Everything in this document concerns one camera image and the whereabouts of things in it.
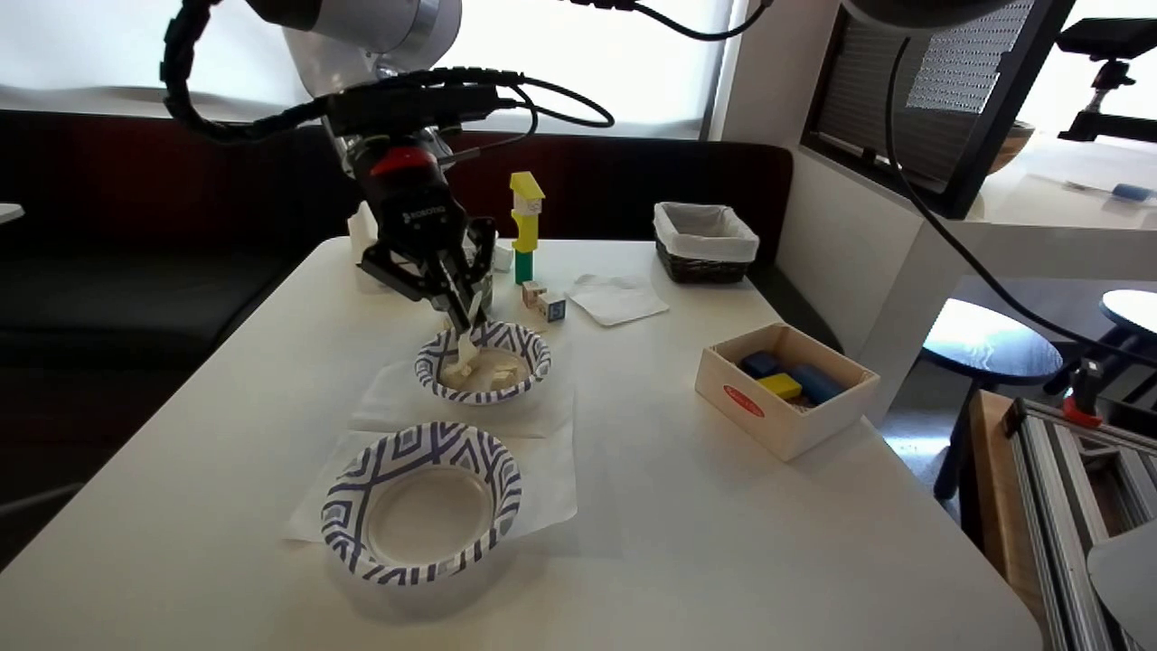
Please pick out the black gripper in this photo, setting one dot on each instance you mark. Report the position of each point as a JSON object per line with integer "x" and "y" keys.
{"x": 417, "y": 219}

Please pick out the white plastic fork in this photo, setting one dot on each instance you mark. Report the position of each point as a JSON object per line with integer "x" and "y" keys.
{"x": 461, "y": 348}

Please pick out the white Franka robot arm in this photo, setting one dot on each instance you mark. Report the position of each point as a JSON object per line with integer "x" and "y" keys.
{"x": 362, "y": 38}

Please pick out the blue patterned bowl with pieces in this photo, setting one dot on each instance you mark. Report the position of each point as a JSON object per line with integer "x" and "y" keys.
{"x": 528, "y": 347}

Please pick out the empty blue patterned paper bowl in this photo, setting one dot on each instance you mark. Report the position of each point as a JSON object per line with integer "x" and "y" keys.
{"x": 360, "y": 491}

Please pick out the brown bowl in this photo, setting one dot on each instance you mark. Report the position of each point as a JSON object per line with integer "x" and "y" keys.
{"x": 1010, "y": 146}

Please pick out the tan wooden cube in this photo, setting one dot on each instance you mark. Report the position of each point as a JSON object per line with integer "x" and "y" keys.
{"x": 534, "y": 296}

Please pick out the yellow green block tower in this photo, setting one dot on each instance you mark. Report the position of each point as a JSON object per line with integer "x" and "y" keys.
{"x": 525, "y": 219}

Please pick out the white cube with blue print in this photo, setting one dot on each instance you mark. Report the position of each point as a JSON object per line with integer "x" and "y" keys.
{"x": 556, "y": 304}

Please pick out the white food pieces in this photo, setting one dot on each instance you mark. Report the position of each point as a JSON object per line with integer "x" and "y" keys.
{"x": 501, "y": 375}

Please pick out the white foam takeout container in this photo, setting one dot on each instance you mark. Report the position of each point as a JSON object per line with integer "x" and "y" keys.
{"x": 360, "y": 236}

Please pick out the small square white napkin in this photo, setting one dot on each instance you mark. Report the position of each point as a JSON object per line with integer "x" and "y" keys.
{"x": 616, "y": 303}

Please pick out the dark basket with white liner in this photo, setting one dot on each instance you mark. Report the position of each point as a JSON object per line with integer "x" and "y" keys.
{"x": 705, "y": 236}

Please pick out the blue block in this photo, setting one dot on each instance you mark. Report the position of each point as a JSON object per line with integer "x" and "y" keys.
{"x": 761, "y": 365}
{"x": 818, "y": 386}

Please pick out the dark upholstered bench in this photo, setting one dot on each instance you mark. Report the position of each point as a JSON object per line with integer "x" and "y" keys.
{"x": 156, "y": 205}

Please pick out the yellow block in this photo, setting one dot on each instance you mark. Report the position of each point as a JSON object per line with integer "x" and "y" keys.
{"x": 783, "y": 386}

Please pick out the white wooden box red label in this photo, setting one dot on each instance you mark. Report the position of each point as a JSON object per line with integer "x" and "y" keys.
{"x": 771, "y": 421}

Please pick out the white desk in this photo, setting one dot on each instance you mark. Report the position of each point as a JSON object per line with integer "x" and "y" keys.
{"x": 869, "y": 267}

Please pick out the black computer monitor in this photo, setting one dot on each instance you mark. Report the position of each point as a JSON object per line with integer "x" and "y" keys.
{"x": 963, "y": 121}

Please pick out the round white stool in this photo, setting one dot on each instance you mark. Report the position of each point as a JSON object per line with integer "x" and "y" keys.
{"x": 1137, "y": 308}
{"x": 992, "y": 343}

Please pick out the wooden cart board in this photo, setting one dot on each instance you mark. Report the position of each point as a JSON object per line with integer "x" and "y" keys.
{"x": 997, "y": 507}

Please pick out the red black clamp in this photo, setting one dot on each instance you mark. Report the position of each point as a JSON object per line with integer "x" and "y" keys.
{"x": 1083, "y": 391}

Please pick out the blue pen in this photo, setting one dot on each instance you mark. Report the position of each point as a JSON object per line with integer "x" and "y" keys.
{"x": 1131, "y": 193}

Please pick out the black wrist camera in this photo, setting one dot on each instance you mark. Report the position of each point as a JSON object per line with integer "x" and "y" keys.
{"x": 391, "y": 273}

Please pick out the aluminium frame cart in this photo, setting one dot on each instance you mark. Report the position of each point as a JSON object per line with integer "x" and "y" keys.
{"x": 1069, "y": 507}

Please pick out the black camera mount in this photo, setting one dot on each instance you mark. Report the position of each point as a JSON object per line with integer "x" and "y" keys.
{"x": 1106, "y": 75}

